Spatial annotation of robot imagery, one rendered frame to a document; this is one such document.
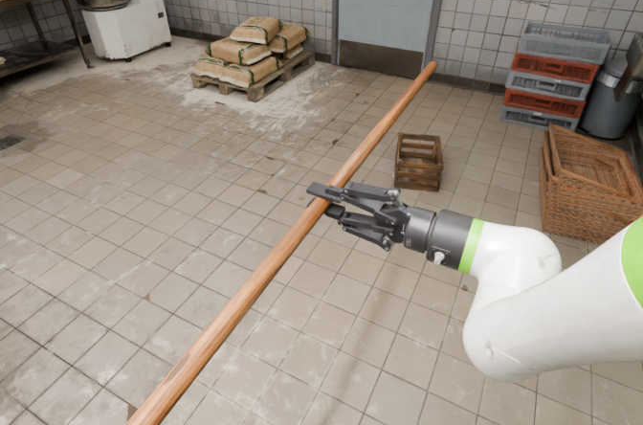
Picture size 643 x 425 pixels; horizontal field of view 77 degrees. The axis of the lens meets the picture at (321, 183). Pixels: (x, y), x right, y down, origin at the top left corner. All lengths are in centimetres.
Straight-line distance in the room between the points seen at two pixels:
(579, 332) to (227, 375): 163
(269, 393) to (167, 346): 52
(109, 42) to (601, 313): 525
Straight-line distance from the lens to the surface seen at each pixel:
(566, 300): 45
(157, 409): 54
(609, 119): 397
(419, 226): 68
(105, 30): 535
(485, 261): 67
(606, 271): 40
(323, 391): 186
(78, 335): 229
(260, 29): 414
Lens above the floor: 167
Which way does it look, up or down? 36 degrees down
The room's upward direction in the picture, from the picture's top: straight up
